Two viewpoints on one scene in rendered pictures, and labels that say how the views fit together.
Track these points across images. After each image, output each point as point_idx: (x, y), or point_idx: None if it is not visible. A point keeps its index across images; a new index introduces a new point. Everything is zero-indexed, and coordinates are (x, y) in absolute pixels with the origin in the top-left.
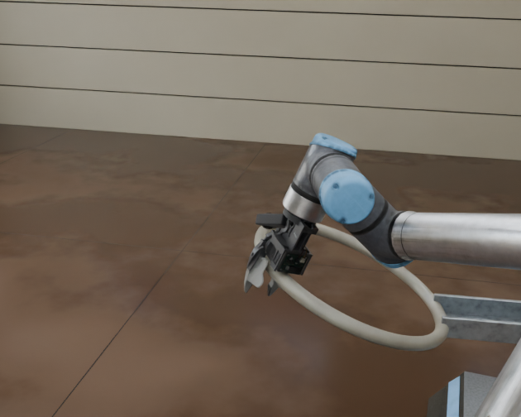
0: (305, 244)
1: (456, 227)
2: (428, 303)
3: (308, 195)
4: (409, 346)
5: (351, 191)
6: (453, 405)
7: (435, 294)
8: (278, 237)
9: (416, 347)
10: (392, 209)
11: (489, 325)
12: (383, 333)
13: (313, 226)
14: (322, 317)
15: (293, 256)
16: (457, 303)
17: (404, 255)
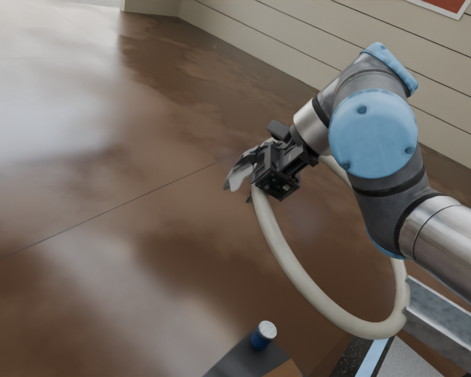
0: (297, 172)
1: None
2: (398, 280)
3: (325, 117)
4: (354, 332)
5: (380, 128)
6: (370, 361)
7: (410, 276)
8: (274, 150)
9: (361, 336)
10: (426, 183)
11: (451, 342)
12: (332, 307)
13: (314, 156)
14: (275, 256)
15: (278, 178)
16: (427, 295)
17: (410, 254)
